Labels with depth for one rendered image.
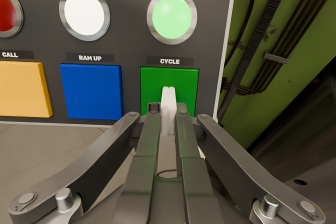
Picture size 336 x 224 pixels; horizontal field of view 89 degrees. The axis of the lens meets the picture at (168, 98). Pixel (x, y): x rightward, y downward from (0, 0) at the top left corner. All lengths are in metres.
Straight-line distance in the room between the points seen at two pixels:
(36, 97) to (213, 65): 0.23
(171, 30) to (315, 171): 0.40
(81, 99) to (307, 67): 0.49
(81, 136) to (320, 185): 1.33
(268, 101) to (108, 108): 0.48
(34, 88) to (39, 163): 1.23
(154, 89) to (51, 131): 1.40
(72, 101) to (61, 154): 1.20
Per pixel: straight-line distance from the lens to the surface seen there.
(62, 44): 0.25
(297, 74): 0.54
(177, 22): 0.21
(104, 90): 0.24
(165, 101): 0.17
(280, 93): 0.58
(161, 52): 0.22
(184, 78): 0.22
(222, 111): 0.64
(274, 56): 0.49
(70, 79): 0.25
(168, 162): 1.25
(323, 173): 0.48
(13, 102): 0.31
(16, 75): 0.29
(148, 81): 0.22
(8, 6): 0.28
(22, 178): 1.50
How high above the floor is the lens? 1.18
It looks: 50 degrees down
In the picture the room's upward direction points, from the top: 3 degrees clockwise
